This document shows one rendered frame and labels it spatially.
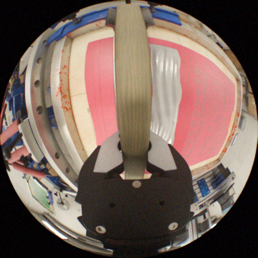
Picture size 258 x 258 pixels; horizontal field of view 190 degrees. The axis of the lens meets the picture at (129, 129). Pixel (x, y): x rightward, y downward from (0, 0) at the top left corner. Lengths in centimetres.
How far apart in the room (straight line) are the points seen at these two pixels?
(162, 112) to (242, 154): 375
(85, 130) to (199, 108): 30
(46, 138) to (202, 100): 42
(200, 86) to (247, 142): 355
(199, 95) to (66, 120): 33
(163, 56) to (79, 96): 20
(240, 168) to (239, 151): 65
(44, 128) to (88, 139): 13
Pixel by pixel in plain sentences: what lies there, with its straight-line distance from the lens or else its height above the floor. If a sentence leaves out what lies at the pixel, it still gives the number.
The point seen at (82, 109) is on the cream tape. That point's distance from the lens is 21.
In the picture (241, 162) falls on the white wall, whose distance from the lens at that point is 390.
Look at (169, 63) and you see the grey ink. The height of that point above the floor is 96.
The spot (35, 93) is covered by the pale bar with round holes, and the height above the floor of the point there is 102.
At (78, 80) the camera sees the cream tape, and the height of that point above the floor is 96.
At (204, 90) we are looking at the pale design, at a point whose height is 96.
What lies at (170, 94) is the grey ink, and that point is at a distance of 18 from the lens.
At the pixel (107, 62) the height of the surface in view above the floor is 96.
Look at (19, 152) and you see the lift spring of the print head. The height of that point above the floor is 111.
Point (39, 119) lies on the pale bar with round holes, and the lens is 24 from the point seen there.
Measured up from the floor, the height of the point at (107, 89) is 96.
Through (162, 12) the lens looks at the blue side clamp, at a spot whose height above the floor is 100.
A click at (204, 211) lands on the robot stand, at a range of 92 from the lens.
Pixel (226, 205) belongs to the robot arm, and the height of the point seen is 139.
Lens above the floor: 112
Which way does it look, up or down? 63 degrees down
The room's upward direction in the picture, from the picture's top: 177 degrees counter-clockwise
